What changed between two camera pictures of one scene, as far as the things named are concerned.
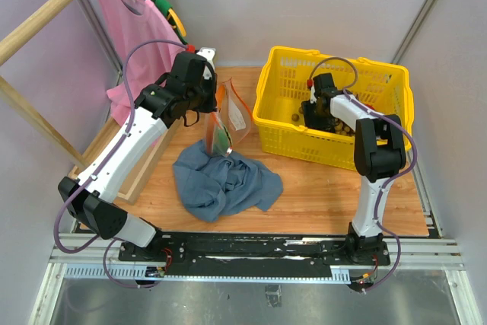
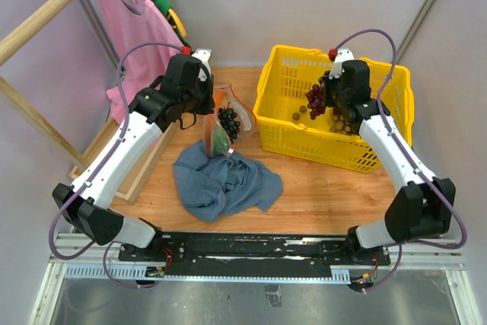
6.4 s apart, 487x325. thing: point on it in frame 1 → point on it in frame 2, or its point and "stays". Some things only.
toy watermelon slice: [222, 142] stays
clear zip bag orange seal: [230, 123] stays
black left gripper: [211, 104] stays
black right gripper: [310, 122] → [328, 82]
